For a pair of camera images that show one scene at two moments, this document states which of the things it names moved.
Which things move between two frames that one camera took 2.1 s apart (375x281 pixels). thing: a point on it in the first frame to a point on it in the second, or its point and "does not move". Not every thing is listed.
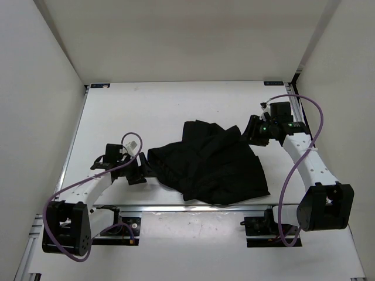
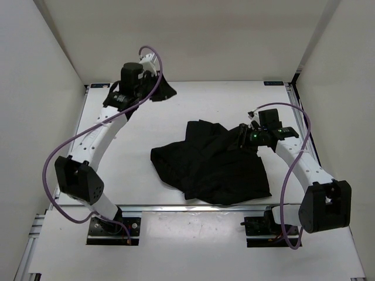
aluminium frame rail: x=297 y=111 does not move
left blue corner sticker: x=105 y=85 does not move
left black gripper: x=145 y=169 to x=164 y=92
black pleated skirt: x=212 y=164 does not move
